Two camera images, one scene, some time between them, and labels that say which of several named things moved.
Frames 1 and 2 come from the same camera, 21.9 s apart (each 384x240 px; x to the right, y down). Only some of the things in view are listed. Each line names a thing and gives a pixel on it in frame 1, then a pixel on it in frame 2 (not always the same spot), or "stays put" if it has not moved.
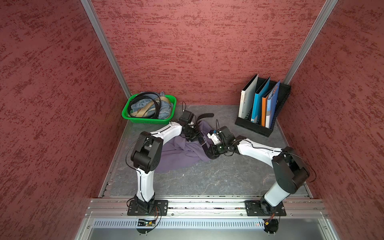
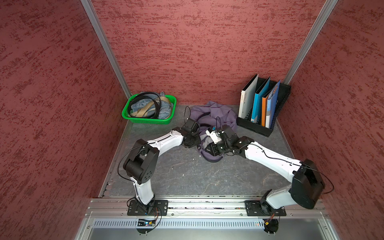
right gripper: [214, 153] stays put
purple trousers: [179, 152] → [211, 115]
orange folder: [264, 111] stays put
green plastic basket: [125, 113] stays put
